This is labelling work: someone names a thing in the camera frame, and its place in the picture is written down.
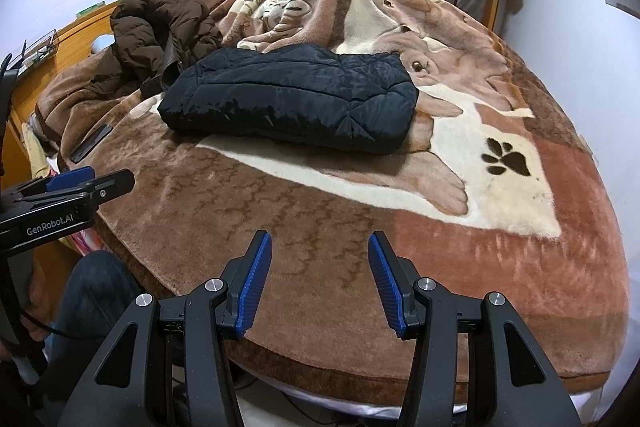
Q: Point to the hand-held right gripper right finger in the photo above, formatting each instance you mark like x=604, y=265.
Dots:
x=387, y=292

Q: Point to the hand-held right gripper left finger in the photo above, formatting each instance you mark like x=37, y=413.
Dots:
x=252, y=292

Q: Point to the white round object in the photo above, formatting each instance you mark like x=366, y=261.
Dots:
x=102, y=43

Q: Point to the brown printed blanket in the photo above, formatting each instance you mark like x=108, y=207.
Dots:
x=300, y=217

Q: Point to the plaid bed sheet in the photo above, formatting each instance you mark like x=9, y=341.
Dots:
x=87, y=239

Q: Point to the black phone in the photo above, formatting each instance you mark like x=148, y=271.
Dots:
x=92, y=142

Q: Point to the brown puffer jacket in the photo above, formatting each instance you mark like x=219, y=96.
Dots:
x=150, y=27

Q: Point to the green book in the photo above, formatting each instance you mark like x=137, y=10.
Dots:
x=90, y=9

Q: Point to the person's left leg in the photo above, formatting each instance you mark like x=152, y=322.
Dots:
x=95, y=292

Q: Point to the black puffer jacket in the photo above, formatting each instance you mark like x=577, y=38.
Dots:
x=290, y=92

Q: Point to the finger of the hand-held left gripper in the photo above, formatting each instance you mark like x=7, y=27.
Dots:
x=112, y=186
x=70, y=179

